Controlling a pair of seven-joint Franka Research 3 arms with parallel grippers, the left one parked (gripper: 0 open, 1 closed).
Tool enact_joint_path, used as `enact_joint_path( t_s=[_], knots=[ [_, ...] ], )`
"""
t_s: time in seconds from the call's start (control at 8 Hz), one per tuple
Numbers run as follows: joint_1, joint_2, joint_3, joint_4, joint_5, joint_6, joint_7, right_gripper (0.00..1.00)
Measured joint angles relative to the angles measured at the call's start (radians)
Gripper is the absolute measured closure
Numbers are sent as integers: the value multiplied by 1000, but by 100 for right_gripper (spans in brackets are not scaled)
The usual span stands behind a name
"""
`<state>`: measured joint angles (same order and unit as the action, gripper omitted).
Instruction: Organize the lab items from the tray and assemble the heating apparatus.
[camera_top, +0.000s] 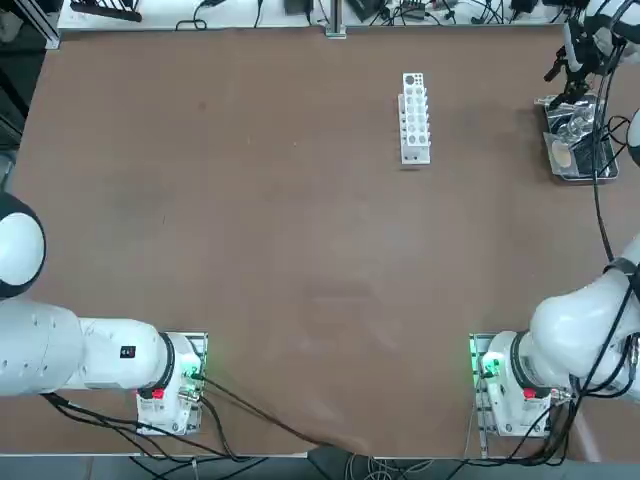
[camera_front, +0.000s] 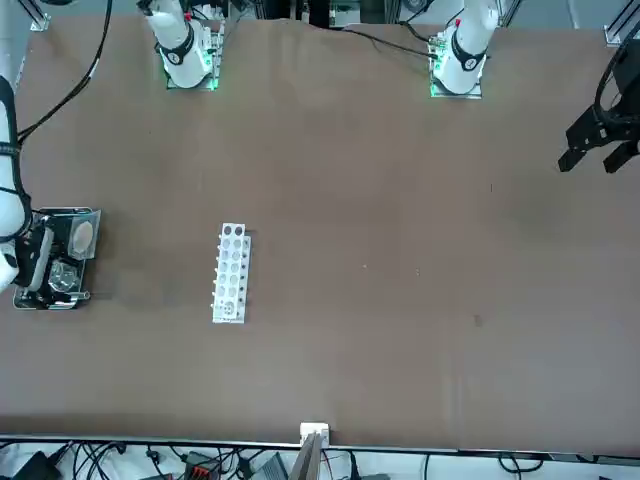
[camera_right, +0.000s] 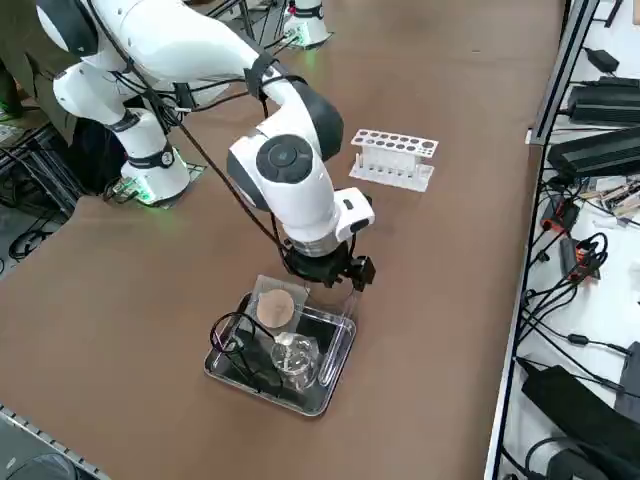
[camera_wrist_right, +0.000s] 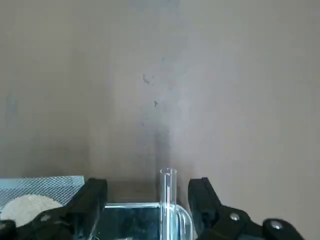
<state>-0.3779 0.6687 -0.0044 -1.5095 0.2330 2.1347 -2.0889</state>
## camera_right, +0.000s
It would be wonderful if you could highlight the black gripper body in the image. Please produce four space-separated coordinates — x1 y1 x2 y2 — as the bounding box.
282 249 354 289

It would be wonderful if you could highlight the glass alcohol lamp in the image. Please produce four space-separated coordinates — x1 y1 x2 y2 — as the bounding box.
269 332 321 394

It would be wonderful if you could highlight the steel tray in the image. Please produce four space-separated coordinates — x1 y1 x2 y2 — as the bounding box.
202 292 358 417

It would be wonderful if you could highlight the black iron tripod stand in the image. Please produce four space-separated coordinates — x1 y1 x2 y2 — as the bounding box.
209 311 286 396

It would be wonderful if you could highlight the white test tube rack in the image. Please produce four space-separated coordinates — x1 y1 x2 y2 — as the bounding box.
348 128 440 194

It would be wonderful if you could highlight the orange black connector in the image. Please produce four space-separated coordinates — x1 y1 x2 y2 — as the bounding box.
542 197 581 232

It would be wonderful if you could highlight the orange black adapter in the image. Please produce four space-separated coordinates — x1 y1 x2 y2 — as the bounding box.
559 239 609 284

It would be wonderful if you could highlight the black fabric case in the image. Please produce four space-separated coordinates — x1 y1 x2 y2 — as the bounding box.
519 364 640 480

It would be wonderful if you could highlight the black finned power supply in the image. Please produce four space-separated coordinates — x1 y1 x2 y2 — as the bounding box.
547 127 640 177
564 77 640 126

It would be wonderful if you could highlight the grey ridged conveyor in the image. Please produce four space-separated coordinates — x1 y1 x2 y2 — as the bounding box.
0 402 111 480

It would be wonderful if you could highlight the small black power adapter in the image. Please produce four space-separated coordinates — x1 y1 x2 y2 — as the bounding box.
583 47 621 72

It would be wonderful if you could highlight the person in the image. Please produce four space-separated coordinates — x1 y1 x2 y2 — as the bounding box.
0 0 76 146

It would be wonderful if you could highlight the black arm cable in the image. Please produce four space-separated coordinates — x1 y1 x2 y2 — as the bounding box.
84 0 301 276

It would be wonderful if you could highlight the aluminium frame post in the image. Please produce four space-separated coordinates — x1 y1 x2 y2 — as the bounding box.
526 0 601 147

